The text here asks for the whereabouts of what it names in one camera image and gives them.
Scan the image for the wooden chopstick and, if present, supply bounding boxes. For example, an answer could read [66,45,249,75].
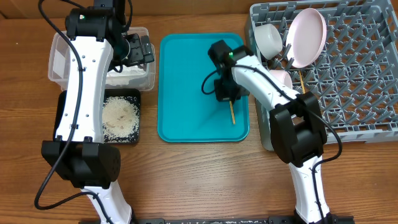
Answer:
[298,70,306,94]
[229,101,236,125]

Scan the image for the small white rice plate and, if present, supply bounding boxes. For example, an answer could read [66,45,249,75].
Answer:
[269,70,293,89]

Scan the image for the grey bowl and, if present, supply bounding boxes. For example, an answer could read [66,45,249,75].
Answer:
[254,24,283,60]

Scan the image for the large white plate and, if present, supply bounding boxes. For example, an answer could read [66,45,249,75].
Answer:
[286,8,327,68]

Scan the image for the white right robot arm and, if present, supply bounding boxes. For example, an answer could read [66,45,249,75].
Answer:
[208,40,330,223]

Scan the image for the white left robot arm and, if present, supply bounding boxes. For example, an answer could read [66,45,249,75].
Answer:
[41,0,154,223]

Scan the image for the clear plastic waste bin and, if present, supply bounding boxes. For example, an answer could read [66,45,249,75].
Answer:
[48,34,156,91]

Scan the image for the black food waste tray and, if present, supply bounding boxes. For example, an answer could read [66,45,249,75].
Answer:
[52,88,141,146]

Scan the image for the grey dishwasher rack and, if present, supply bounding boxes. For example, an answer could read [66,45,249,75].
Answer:
[245,0,397,143]

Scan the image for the white crumpled tissue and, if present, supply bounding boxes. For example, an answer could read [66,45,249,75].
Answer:
[106,65,147,86]

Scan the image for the teal serving tray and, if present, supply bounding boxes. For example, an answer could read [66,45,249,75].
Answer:
[157,32,250,142]

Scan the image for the spilled rice pile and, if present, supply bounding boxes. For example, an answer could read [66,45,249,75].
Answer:
[101,96,140,143]

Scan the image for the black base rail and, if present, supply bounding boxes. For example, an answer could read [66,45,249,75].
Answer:
[79,215,355,224]

